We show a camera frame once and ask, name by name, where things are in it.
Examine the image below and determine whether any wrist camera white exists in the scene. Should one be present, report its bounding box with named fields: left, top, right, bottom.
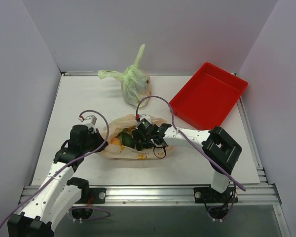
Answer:
left=79, top=115, right=97, bottom=128
left=136, top=113, right=151, bottom=123

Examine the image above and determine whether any orange peach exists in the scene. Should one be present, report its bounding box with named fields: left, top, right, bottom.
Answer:
left=111, top=137, right=122, bottom=146

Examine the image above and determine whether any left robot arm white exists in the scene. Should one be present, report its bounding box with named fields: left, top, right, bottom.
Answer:
left=7, top=123, right=108, bottom=237

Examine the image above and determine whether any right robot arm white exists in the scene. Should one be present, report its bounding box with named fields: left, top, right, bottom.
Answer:
left=132, top=118, right=246, bottom=202

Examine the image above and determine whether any red plastic tray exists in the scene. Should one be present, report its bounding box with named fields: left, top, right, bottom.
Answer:
left=170, top=62, right=248, bottom=130

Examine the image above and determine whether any purple cable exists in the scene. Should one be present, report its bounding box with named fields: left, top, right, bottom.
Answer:
left=135, top=95, right=247, bottom=192
left=0, top=110, right=111, bottom=237

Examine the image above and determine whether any longan bunch brown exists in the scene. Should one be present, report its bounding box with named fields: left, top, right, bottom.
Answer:
left=126, top=126, right=136, bottom=135

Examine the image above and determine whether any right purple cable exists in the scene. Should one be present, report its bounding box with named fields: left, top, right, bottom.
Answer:
left=135, top=95, right=247, bottom=192

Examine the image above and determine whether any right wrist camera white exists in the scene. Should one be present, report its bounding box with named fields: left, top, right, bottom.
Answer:
left=136, top=113, right=151, bottom=123

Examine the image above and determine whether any aluminium front rail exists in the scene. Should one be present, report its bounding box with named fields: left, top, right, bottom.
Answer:
left=19, top=184, right=284, bottom=205

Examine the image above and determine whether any green knotted plastic bag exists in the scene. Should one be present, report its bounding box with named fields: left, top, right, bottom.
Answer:
left=98, top=44, right=152, bottom=107

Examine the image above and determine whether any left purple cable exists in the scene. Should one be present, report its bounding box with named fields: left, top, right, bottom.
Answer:
left=0, top=110, right=111, bottom=237

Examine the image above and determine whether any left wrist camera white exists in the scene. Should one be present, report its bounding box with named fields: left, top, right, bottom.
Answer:
left=79, top=115, right=97, bottom=128

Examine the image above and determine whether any orange banana-print plastic bag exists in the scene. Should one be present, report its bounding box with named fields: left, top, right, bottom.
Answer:
left=99, top=114, right=175, bottom=160

